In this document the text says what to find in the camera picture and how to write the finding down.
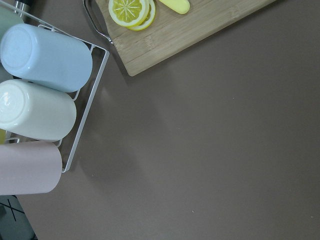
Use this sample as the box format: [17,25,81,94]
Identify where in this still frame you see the wooden cutting board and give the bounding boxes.
[96,0,271,77]

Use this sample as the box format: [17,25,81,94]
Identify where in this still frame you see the lemon slice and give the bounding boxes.
[108,0,150,28]
[128,0,156,32]

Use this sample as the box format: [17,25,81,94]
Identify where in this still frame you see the yellow plastic knife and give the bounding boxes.
[160,0,190,15]

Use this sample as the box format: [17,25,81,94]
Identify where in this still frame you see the white mug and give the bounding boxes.
[0,79,77,142]

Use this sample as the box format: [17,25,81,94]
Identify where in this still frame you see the blue mug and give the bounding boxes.
[0,23,93,93]

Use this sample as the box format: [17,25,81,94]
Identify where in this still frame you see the pink mug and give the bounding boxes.
[0,141,63,196]

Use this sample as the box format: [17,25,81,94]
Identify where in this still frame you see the yellow mug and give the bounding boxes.
[0,129,6,145]

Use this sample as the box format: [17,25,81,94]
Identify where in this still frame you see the black silver bottle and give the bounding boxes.
[14,0,34,11]

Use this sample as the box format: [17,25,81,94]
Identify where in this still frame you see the green mug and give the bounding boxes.
[0,6,24,39]

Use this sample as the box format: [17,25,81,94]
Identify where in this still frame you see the white wire mug rack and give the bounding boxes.
[0,0,111,174]

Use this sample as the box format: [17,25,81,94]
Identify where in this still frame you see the metal cutting board handle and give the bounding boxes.
[82,0,114,45]

